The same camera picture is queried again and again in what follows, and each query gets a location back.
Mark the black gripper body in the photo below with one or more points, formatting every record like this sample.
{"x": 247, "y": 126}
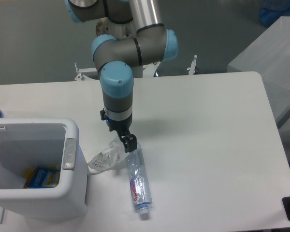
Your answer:
{"x": 121, "y": 127}

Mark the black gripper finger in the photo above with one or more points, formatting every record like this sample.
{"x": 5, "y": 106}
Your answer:
{"x": 129, "y": 142}

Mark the clear plastic bag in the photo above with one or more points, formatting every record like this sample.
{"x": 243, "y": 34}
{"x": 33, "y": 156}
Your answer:
{"x": 108, "y": 159}

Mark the crushed clear plastic bottle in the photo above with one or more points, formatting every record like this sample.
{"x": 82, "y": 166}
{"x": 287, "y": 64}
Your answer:
{"x": 139, "y": 184}

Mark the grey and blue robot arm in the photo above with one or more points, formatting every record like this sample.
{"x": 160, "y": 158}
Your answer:
{"x": 154, "y": 43}

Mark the white trash can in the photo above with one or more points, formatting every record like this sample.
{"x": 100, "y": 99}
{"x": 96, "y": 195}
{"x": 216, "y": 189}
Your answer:
{"x": 28, "y": 143}

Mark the metal clamp bolt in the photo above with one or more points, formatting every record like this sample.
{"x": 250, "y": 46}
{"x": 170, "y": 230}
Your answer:
{"x": 192, "y": 69}

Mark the blue yellow snack wrapper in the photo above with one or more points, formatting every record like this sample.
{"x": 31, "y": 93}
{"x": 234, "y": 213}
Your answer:
{"x": 41, "y": 178}

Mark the grey covered box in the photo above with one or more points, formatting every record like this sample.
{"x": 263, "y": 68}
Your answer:
{"x": 269, "y": 55}

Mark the blue plastic bag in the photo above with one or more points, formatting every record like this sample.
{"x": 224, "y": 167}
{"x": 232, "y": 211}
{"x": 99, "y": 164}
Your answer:
{"x": 272, "y": 10}

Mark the white mounting bracket right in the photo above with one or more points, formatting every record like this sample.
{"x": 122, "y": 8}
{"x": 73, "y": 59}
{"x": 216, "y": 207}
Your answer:
{"x": 149, "y": 70}

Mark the white mounting bracket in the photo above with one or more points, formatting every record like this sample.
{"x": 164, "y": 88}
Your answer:
{"x": 85, "y": 74}
{"x": 149, "y": 70}

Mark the white mounting bracket left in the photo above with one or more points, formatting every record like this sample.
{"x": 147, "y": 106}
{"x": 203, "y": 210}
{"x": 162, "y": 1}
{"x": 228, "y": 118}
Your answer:
{"x": 85, "y": 74}

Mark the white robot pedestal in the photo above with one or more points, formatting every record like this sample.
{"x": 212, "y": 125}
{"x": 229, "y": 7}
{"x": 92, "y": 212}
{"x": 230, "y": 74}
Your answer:
{"x": 116, "y": 29}

